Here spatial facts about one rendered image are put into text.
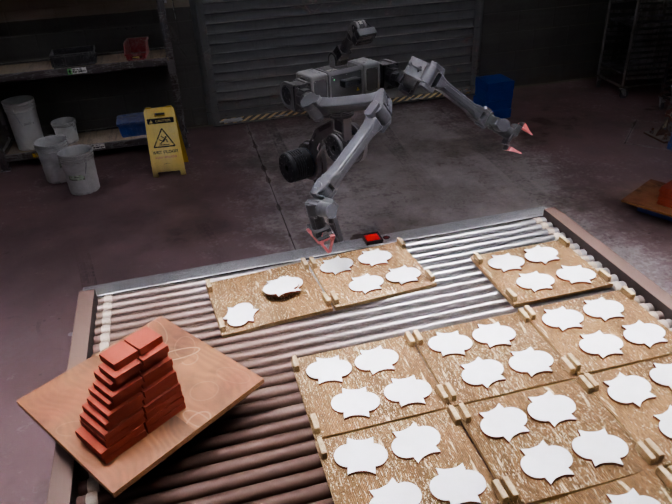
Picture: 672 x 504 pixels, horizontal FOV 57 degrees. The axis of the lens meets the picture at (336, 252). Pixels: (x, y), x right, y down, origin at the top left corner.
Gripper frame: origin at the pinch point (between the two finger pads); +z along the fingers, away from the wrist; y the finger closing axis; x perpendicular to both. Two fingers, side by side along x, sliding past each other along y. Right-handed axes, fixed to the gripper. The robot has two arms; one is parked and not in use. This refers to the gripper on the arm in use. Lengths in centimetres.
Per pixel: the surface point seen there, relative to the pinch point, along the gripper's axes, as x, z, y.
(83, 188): -98, 49, -356
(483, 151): 251, 118, -268
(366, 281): 8.8, 13.9, 13.6
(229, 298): -40.9, 5.6, -1.2
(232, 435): -59, 11, 63
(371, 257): 18.4, 13.9, -1.2
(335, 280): -1.0, 12.5, 6.1
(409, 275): 25.2, 16.9, 17.5
